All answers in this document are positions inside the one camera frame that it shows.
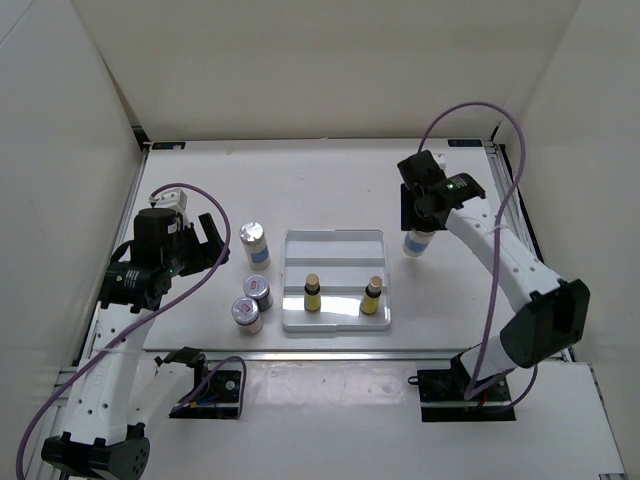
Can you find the yellow cork-top bottle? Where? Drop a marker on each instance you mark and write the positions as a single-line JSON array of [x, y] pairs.
[[370, 301], [312, 293]]

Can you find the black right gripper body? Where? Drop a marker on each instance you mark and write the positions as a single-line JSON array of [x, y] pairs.
[[417, 214]]

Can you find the silver-lid shaker bottle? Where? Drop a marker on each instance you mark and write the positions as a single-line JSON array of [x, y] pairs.
[[416, 242], [253, 238]]

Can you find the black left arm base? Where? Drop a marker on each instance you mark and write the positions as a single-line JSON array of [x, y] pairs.
[[220, 394]]

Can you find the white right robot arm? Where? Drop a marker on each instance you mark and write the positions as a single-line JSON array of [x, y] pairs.
[[549, 311]]

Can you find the white-lid spice jar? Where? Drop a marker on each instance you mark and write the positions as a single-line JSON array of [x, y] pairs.
[[247, 316], [257, 287]]

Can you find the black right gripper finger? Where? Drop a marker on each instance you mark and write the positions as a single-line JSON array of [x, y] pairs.
[[406, 209], [430, 223]]

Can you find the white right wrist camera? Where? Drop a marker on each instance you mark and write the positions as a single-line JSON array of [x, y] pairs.
[[441, 160]]

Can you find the white divided plastic tray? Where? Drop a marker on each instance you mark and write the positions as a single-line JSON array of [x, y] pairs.
[[344, 261]]

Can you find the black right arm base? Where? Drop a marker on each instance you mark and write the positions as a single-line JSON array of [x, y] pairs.
[[442, 400]]

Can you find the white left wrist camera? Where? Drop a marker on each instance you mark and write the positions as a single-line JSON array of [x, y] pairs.
[[174, 199]]

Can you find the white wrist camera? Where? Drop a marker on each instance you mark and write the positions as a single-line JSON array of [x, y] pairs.
[[174, 199], [441, 160]]

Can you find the front white-lid spice jar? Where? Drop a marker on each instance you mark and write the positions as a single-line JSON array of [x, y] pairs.
[[247, 316]]

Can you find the rear white-lid spice jar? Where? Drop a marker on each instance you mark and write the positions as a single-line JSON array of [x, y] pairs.
[[257, 287]]

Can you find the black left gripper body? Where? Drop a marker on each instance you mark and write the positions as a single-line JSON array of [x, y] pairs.
[[187, 255]]

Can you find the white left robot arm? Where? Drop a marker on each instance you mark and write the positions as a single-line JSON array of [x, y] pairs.
[[106, 436]]

